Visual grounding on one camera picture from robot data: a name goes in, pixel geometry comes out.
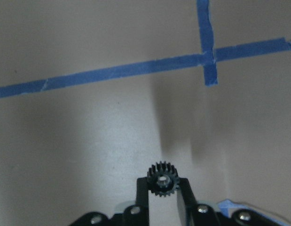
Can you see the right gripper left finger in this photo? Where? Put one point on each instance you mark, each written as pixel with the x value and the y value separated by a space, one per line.
pixel 142 192

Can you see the small black bearing gear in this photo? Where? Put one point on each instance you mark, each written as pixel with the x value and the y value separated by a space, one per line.
pixel 163 179

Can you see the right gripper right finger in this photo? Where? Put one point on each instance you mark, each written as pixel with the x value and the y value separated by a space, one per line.
pixel 186 202

